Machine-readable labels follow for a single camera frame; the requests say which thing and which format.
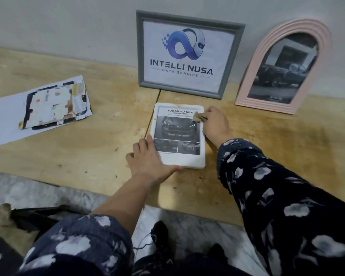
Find torn magazine page pile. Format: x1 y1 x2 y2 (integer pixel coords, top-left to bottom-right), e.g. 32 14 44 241
18 81 88 130

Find white cable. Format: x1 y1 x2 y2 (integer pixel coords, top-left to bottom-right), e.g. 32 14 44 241
132 232 157 260

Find black bag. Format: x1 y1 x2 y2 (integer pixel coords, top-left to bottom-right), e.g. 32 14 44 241
10 205 84 242

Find grey picture frame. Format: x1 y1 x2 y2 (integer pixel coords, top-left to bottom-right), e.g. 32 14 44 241
136 10 246 100

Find person's right forearm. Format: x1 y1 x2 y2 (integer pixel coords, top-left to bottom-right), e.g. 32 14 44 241
216 138 345 276

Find pink arched picture frame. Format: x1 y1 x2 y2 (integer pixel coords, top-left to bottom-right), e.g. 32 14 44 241
235 18 332 115

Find person's left hand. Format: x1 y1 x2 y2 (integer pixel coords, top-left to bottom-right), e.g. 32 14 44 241
125 135 184 186

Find person's left forearm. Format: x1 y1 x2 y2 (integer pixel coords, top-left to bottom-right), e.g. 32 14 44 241
90 169 179 237

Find white paper sheet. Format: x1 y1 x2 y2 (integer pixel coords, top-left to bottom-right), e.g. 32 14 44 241
0 75 93 149

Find white picture frame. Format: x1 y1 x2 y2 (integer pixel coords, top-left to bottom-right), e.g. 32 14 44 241
150 102 206 169

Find person's right hand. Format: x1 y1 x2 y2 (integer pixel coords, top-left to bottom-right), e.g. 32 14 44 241
201 106 234 149

